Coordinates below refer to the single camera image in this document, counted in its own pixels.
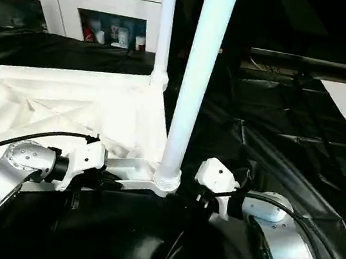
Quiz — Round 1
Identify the white plastic table leg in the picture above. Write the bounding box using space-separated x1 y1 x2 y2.
148 0 182 91
151 0 241 205

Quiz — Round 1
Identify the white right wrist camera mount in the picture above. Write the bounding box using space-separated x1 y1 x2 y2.
189 155 246 224

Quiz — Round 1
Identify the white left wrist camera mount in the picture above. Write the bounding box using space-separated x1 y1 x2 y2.
54 135 110 198

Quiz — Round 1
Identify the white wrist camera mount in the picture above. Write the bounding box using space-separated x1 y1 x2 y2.
54 135 110 198
189 155 246 224

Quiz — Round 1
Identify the small red figure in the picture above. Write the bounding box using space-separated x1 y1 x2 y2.
82 20 98 43

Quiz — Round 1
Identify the black horizontal bar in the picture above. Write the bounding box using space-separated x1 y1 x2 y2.
250 47 346 75

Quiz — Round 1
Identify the tall black cabinet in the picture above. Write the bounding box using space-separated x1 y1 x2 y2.
167 0 262 71

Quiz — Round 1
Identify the white mug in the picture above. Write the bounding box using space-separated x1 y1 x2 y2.
133 35 146 52

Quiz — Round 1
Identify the small white cup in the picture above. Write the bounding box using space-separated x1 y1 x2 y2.
95 31 107 46

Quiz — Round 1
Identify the white printed carton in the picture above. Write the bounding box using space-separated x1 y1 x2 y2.
115 23 133 49

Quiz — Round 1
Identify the black plastic mat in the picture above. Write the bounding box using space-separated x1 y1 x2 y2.
0 24 346 259

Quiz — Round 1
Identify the white plastic table top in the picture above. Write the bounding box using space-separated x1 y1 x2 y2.
0 51 198 216

